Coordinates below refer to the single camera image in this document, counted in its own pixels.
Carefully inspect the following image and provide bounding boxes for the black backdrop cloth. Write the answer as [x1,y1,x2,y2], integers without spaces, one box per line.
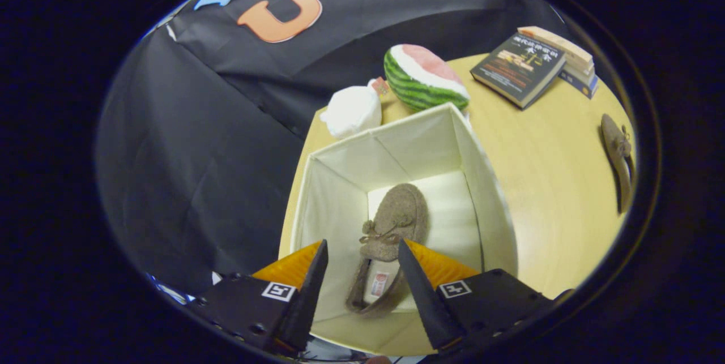
[95,0,573,297]

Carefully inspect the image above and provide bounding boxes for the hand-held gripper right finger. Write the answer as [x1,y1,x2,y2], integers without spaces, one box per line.
[398,239,558,352]

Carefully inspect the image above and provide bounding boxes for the cream fabric storage box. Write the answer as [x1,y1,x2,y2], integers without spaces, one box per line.
[289,102,519,356]

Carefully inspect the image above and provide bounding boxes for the blue cover book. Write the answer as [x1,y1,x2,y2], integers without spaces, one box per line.
[558,70,599,99]

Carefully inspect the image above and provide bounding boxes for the black cover book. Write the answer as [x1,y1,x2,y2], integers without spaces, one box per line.
[470,33,567,110]

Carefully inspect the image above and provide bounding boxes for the watermelon slice plush toy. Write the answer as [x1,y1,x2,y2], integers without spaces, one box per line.
[383,44,471,113]

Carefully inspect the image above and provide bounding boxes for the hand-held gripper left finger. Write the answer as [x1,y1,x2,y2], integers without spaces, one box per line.
[187,239,329,357]

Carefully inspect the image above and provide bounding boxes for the white cover book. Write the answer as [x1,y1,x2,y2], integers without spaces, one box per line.
[560,61,595,86]

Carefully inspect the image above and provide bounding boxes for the tan cover book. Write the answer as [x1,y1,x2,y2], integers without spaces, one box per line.
[517,25,594,73]

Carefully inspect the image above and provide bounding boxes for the white plush toy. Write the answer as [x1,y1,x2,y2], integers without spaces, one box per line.
[320,78,391,139]

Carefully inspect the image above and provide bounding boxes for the brown felt shoe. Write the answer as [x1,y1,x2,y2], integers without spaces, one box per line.
[346,183,429,319]
[600,114,636,215]

